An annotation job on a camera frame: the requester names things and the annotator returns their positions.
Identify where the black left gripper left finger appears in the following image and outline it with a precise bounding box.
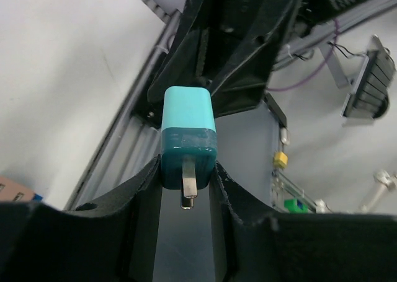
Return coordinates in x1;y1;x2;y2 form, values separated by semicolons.
1;157;162;281

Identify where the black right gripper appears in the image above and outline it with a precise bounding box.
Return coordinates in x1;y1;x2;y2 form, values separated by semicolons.
147;0;302;117

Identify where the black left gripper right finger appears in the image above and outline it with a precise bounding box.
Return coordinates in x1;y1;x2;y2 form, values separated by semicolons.
209;164;396;281

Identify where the teal charger plug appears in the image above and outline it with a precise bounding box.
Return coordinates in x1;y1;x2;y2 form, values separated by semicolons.
161;86;218;209

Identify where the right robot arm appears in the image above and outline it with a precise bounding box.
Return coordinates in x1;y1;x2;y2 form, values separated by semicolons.
147;0;367;117

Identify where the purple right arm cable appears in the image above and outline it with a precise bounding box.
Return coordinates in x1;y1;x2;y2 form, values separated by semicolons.
267;17;341;93

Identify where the aluminium side rail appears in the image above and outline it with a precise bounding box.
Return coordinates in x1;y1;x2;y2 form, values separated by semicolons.
66;0;181;209

